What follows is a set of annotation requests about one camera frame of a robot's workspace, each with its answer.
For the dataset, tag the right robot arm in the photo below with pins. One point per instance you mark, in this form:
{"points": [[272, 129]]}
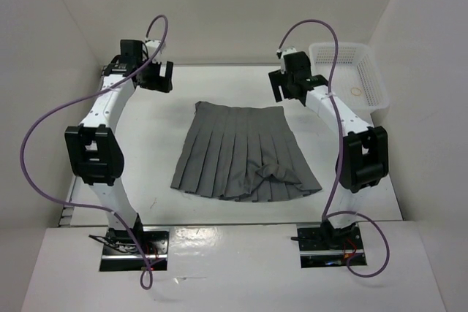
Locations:
{"points": [[363, 149]]}

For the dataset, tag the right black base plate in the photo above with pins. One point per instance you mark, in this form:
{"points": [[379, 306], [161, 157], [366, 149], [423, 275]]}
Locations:
{"points": [[320, 245]]}

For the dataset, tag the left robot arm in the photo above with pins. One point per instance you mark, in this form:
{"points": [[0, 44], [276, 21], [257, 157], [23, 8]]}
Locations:
{"points": [[94, 153]]}

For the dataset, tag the aluminium table edge rail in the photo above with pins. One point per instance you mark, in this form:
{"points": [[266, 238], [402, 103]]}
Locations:
{"points": [[80, 217]]}

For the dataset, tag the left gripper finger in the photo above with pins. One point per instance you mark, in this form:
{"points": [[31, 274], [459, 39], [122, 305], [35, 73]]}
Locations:
{"points": [[166, 84], [149, 80]]}

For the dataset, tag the white plastic basket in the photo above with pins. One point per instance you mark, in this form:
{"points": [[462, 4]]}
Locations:
{"points": [[355, 67]]}

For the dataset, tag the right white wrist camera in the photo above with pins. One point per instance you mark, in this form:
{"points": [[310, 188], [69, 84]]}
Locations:
{"points": [[280, 53]]}

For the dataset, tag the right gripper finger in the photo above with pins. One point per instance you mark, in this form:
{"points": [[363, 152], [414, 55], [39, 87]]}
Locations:
{"points": [[278, 81], [296, 92]]}

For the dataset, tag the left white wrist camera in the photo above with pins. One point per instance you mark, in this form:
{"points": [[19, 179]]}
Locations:
{"points": [[153, 48]]}

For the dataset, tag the rubber band in basket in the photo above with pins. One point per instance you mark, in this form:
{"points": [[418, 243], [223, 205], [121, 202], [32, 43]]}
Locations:
{"points": [[356, 91]]}

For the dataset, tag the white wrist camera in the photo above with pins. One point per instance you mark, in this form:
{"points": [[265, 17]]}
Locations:
{"points": [[153, 48], [280, 53]]}

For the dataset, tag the grey pleated skirt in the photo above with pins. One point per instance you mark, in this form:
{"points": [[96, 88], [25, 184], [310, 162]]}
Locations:
{"points": [[242, 154]]}

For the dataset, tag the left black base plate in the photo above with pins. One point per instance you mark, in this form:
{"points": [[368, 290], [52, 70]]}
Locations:
{"points": [[123, 256]]}

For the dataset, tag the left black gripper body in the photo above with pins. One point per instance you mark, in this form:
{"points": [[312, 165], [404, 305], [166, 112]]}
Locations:
{"points": [[151, 63]]}

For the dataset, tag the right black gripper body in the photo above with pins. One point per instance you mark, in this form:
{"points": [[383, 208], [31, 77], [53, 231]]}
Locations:
{"points": [[289, 80]]}

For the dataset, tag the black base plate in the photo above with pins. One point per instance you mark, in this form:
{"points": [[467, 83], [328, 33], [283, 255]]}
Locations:
{"points": [[123, 256], [320, 245]]}

